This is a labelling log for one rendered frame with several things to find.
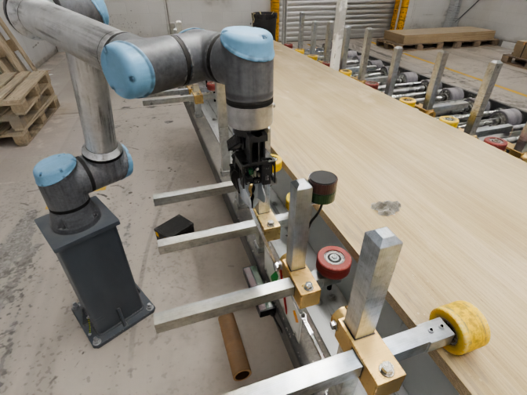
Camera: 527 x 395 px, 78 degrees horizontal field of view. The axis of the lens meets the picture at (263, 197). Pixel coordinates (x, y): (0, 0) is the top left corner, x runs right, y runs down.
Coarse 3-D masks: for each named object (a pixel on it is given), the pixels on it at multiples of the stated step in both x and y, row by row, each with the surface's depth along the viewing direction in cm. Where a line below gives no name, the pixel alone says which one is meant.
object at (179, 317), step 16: (256, 288) 74; (272, 288) 74; (288, 288) 75; (192, 304) 71; (208, 304) 71; (224, 304) 71; (240, 304) 72; (256, 304) 74; (160, 320) 68; (176, 320) 68; (192, 320) 70
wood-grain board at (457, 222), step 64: (320, 64) 233; (320, 128) 140; (384, 128) 140; (448, 128) 140; (384, 192) 100; (448, 192) 100; (512, 192) 100; (448, 256) 77; (512, 256) 77; (512, 320) 63; (512, 384) 53
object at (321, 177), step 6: (312, 174) 68; (318, 174) 68; (324, 174) 68; (330, 174) 68; (312, 180) 66; (318, 180) 66; (324, 180) 66; (330, 180) 66; (312, 204) 68; (318, 210) 72
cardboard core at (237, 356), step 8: (224, 320) 157; (232, 320) 157; (224, 328) 154; (232, 328) 153; (224, 336) 151; (232, 336) 150; (240, 336) 152; (224, 344) 150; (232, 344) 147; (240, 344) 147; (232, 352) 144; (240, 352) 144; (232, 360) 142; (240, 360) 141; (232, 368) 140; (240, 368) 138; (248, 368) 139; (240, 376) 142; (248, 376) 141
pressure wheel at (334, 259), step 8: (328, 248) 78; (336, 248) 78; (320, 256) 76; (328, 256) 77; (336, 256) 76; (344, 256) 76; (320, 264) 75; (328, 264) 74; (336, 264) 75; (344, 264) 74; (320, 272) 76; (328, 272) 74; (336, 272) 73; (344, 272) 74; (328, 288) 82
